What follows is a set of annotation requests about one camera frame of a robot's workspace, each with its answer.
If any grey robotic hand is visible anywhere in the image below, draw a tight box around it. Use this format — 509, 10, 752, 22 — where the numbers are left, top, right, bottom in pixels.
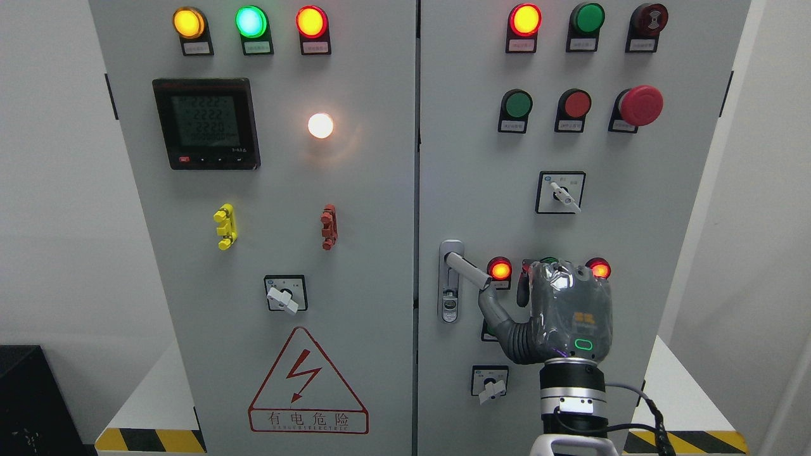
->
478, 262, 612, 365

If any silver door handle lock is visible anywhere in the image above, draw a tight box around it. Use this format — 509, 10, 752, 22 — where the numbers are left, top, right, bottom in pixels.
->
438, 239, 492, 323

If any grey right cabinet door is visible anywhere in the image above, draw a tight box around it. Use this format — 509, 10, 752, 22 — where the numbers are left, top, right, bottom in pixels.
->
416, 1, 750, 455

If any grey cabinet door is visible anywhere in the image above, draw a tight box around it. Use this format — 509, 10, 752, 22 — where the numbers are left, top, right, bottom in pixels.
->
416, 1, 750, 455
90, 1, 417, 455

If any grey left cabinet door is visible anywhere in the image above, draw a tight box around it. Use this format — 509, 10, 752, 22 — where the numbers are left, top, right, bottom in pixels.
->
90, 1, 417, 455

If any orange-red indicator light left door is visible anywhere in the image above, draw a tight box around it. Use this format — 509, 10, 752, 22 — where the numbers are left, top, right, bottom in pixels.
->
295, 5, 332, 56

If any red lit indicator lower right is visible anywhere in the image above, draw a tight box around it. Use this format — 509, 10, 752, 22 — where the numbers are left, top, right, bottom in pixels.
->
585, 257, 612, 279

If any red lit indicator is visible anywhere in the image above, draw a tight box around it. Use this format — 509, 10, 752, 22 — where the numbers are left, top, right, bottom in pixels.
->
585, 257, 612, 279
505, 3, 542, 54
487, 256, 513, 291

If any red lit indicator lower left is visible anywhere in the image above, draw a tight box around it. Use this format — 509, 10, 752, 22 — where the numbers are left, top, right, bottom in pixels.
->
487, 256, 513, 291

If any green push button lower left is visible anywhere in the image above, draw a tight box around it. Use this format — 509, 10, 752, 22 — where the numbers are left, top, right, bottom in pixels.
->
480, 320, 498, 343

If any green push button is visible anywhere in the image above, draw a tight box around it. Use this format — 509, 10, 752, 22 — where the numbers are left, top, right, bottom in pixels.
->
480, 320, 498, 343
497, 89, 533, 134

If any white platform with hazard stripes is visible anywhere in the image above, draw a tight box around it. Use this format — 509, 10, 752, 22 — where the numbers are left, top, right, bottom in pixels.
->
87, 338, 750, 455

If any red push button upper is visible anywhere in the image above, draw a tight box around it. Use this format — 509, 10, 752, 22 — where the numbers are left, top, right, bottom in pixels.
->
555, 89, 592, 133

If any green push button upper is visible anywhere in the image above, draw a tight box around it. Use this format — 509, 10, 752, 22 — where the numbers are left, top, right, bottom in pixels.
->
497, 89, 533, 134

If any red emergency stop mushroom button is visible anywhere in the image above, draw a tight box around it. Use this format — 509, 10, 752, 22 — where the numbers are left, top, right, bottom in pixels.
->
608, 85, 664, 134

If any red-brown plastic clip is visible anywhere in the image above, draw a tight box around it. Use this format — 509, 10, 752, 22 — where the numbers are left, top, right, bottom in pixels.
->
321, 204, 338, 251

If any red electric hazard warning sticker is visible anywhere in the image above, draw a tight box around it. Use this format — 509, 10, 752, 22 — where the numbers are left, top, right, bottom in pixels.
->
248, 326, 369, 434

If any green indicator top right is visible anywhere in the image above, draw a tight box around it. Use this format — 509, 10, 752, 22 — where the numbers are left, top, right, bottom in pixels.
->
566, 2, 605, 53

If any red lit indicator top right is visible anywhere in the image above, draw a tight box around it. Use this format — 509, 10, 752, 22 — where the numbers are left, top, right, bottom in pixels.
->
505, 3, 542, 54

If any dark red buzzer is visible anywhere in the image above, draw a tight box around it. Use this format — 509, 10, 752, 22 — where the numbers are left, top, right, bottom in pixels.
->
625, 3, 669, 54

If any white glowing indicator light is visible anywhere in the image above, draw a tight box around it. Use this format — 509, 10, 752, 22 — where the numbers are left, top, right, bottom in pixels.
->
307, 112, 335, 139

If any yellow plastic clip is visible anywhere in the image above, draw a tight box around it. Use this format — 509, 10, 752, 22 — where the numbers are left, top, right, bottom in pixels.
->
212, 204, 238, 251

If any black digital power meter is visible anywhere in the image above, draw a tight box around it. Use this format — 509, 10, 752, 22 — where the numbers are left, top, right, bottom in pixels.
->
151, 78, 261, 170

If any green lit indicator light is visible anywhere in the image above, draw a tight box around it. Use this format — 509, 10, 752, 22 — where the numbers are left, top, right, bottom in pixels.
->
234, 5, 274, 56

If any yellow indicator light top left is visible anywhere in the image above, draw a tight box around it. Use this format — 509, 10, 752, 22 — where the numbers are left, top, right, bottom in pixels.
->
172, 6, 214, 56

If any black box bottom left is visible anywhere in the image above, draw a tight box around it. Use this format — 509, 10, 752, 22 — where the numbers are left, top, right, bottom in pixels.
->
1, 345, 85, 455

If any white selector switch lower right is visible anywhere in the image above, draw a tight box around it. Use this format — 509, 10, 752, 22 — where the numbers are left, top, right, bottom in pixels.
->
470, 365, 509, 405

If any white selector switch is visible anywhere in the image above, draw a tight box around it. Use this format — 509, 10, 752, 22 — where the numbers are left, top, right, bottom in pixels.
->
535, 171, 586, 214
470, 365, 509, 405

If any white selector switch upper right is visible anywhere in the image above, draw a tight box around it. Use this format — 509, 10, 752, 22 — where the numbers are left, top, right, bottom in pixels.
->
535, 171, 586, 214

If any black cable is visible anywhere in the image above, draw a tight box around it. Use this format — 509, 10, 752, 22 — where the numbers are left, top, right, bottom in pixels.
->
553, 382, 677, 456

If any white selector switch left door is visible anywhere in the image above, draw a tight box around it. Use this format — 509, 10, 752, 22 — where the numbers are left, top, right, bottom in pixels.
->
264, 274, 308, 315

